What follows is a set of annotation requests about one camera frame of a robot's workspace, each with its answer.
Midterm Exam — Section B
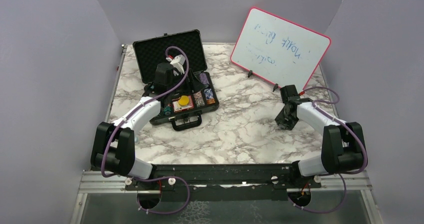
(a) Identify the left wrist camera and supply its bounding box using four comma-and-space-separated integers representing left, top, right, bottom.
166, 54, 186, 76

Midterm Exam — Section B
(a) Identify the orange blue chip stack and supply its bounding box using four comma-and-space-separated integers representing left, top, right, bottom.
193, 91, 205, 107

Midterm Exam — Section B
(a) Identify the yellow round button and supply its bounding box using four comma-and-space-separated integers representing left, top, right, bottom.
177, 95, 190, 106

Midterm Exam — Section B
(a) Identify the blue white chip stack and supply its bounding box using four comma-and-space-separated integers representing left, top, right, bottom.
204, 88, 216, 105

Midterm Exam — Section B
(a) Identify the red playing card deck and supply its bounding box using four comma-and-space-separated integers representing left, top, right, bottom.
172, 95, 195, 113

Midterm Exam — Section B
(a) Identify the pink framed whiteboard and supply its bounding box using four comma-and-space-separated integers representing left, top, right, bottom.
230, 7, 332, 90

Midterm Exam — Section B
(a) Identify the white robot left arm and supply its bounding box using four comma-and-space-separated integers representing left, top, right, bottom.
91, 61, 190, 190

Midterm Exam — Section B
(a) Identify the black poker set case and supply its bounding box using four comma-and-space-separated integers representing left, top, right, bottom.
132, 29, 220, 131

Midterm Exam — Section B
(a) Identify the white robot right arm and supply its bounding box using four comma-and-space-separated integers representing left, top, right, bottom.
275, 85, 368, 188

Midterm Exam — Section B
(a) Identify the red white chip stack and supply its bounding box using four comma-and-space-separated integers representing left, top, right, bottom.
163, 104, 173, 116

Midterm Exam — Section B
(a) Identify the purple chip stack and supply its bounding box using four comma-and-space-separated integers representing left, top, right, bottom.
199, 72, 210, 89

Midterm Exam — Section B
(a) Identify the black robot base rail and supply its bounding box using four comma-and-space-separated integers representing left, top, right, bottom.
125, 163, 321, 202

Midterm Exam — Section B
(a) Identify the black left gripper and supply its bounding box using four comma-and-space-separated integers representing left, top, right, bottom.
167, 68, 206, 96

